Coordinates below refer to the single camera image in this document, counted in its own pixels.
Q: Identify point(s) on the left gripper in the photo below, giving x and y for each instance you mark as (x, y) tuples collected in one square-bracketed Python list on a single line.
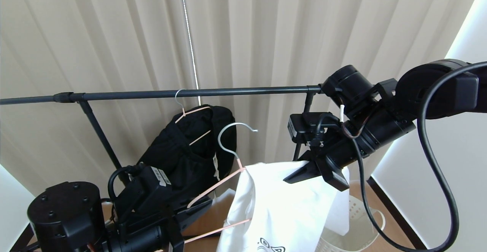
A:
[(144, 240)]

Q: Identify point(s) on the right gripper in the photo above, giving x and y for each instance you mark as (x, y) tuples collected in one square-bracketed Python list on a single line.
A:
[(342, 153)]

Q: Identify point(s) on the white garment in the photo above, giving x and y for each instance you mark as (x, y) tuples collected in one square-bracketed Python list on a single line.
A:
[(285, 214)]

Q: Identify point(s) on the pink clothes hanger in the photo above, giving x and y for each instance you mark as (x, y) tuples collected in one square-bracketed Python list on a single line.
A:
[(213, 189), (184, 110)]

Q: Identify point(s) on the black shorts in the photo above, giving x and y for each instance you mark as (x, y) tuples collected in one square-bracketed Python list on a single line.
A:
[(179, 157)]

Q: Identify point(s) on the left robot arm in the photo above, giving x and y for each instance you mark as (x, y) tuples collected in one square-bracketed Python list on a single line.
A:
[(64, 214)]

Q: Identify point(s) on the white laundry basket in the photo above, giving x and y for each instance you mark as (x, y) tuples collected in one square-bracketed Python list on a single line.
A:
[(342, 240)]

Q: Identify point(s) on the black clothes rack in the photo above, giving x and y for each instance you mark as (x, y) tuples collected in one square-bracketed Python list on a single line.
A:
[(133, 94)]

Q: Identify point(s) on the beige curtain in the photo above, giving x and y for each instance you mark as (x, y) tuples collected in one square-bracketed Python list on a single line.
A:
[(304, 27)]

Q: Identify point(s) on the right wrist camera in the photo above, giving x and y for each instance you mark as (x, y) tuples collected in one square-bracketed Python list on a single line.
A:
[(304, 124)]

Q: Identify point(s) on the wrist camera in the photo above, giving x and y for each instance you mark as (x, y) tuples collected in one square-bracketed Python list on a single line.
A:
[(304, 124), (148, 191)]

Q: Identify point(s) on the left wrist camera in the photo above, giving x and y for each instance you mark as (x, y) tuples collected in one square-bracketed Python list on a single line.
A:
[(148, 191)]

